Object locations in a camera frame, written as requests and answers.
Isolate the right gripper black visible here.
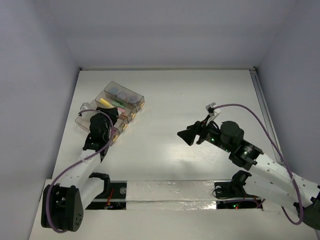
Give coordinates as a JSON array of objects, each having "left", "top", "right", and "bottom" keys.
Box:
[{"left": 177, "top": 114, "right": 232, "bottom": 153}]

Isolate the green highlighter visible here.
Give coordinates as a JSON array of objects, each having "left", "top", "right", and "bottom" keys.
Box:
[{"left": 111, "top": 101, "right": 125, "bottom": 108}]

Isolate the yellow highlighter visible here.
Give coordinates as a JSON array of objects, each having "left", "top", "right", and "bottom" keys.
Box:
[{"left": 99, "top": 98, "right": 114, "bottom": 108}]

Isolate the blue glitter jar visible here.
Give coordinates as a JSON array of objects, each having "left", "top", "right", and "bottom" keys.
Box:
[{"left": 108, "top": 86, "right": 121, "bottom": 96}]

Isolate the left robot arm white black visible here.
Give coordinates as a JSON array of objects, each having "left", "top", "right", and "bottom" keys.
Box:
[{"left": 40, "top": 107, "right": 119, "bottom": 234}]

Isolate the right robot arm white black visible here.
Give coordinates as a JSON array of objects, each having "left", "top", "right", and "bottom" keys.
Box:
[{"left": 177, "top": 121, "right": 320, "bottom": 230}]

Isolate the clear drawer organizer top compartment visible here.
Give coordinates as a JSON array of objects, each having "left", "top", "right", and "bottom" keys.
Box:
[{"left": 104, "top": 81, "right": 145, "bottom": 110}]

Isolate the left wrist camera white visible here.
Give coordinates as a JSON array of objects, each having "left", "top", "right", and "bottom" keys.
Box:
[{"left": 78, "top": 102, "right": 96, "bottom": 121}]

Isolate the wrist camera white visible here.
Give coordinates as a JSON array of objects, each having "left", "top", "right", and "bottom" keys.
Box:
[
  {"left": 78, "top": 102, "right": 96, "bottom": 121},
  {"left": 205, "top": 102, "right": 221, "bottom": 125}
]

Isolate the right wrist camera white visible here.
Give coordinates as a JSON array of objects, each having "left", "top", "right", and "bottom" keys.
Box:
[{"left": 205, "top": 102, "right": 221, "bottom": 125}]

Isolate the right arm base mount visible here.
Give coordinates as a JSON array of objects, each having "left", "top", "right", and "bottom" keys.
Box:
[{"left": 212, "top": 170, "right": 264, "bottom": 210}]

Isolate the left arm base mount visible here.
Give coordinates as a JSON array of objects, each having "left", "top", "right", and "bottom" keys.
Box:
[{"left": 86, "top": 181, "right": 127, "bottom": 210}]

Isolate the aluminium rail right edge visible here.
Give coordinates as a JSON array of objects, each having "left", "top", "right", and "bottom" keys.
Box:
[{"left": 249, "top": 67, "right": 282, "bottom": 153}]

